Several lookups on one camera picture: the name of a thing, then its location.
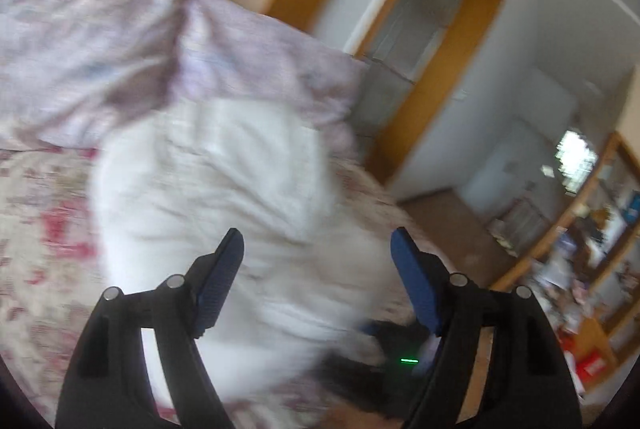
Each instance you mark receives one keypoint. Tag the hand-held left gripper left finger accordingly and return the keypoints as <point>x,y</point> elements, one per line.
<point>220,284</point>

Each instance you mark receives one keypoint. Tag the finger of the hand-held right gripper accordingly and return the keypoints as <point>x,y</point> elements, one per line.
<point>372,328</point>

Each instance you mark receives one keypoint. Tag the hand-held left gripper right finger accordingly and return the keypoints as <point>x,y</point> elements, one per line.
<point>415,289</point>

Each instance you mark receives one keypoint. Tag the white quilted puffer jacket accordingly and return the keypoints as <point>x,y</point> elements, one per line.
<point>240,189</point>

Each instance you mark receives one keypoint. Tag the wooden bookshelf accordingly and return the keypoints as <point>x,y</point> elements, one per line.
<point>590,269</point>

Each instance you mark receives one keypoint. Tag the floral bed sheet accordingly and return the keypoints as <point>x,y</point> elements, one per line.
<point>45,309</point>

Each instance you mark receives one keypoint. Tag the white cabinet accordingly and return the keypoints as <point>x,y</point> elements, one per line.
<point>525,134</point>

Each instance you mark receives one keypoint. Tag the pink floral duvet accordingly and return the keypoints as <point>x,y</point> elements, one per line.
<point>125,54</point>

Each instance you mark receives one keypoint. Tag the frosted glass door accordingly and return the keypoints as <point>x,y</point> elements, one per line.
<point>415,24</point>

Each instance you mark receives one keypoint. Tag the wooden door frame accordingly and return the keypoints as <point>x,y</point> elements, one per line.
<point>450,59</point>

